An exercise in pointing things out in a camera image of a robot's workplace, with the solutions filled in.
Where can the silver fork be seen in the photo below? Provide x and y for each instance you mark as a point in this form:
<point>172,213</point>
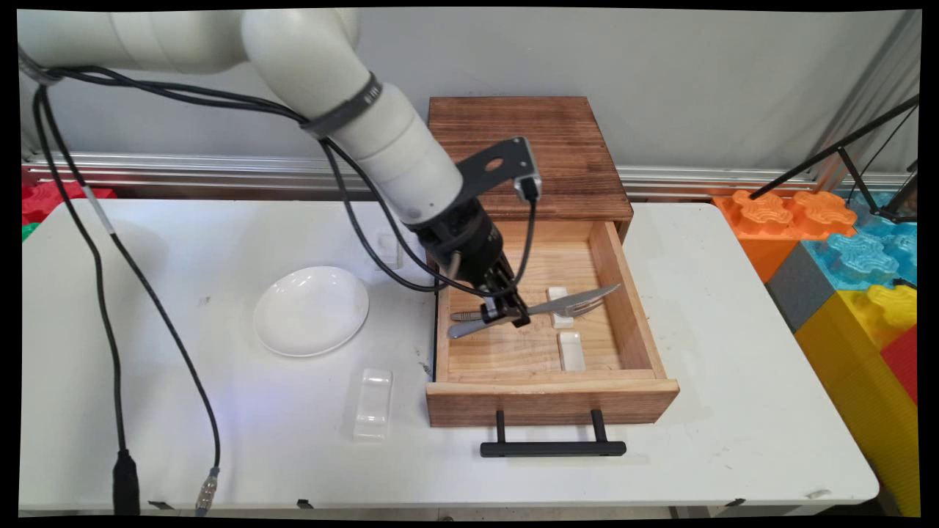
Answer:
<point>463,316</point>

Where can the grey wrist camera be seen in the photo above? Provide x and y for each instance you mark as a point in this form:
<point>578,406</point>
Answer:
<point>528,188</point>

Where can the green foam block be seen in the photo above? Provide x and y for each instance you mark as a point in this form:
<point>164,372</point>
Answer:
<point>28,231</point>

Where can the silver serrated table knife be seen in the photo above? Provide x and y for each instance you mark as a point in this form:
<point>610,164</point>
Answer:
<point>579,299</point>

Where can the orange foam block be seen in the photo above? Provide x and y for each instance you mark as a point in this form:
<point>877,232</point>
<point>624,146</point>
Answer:
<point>763,227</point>

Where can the small white cutlery rest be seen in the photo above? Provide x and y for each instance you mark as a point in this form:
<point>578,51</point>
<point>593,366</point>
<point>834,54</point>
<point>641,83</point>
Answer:
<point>563,320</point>
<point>571,352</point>

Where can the light wooden drawer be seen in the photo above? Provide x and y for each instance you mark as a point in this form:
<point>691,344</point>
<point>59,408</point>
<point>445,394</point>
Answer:
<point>550,402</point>

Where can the grey foam block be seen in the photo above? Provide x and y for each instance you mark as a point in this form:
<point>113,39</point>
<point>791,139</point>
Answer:
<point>799,290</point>

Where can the blue foam block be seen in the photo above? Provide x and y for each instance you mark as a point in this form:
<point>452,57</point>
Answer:
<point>866,257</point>

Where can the red foam block with studs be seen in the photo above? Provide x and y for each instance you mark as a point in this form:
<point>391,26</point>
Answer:
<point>55,198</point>

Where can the large white ceramic cutlery rest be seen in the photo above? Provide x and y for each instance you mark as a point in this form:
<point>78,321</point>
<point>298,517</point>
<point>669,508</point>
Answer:
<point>373,411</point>

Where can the white round plate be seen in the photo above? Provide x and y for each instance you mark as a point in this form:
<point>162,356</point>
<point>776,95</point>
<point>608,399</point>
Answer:
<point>311,311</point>

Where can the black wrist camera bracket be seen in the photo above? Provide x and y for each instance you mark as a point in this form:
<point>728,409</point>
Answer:
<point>495,165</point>

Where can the black tripod stand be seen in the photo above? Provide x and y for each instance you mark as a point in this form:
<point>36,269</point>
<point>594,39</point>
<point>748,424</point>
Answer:
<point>843,147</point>

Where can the aluminium rail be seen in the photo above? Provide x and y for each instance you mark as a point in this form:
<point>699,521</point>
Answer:
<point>697,178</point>

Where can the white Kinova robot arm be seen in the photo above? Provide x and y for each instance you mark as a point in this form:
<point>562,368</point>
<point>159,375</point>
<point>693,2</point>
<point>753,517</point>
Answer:
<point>308,51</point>

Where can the small red foam block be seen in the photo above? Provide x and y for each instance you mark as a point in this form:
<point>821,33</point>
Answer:
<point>904,363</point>

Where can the dark wooden cabinet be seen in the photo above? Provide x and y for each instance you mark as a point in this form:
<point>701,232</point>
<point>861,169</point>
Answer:
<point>579,147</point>

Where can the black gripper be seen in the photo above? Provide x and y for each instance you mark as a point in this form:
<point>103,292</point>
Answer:
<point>466,246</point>

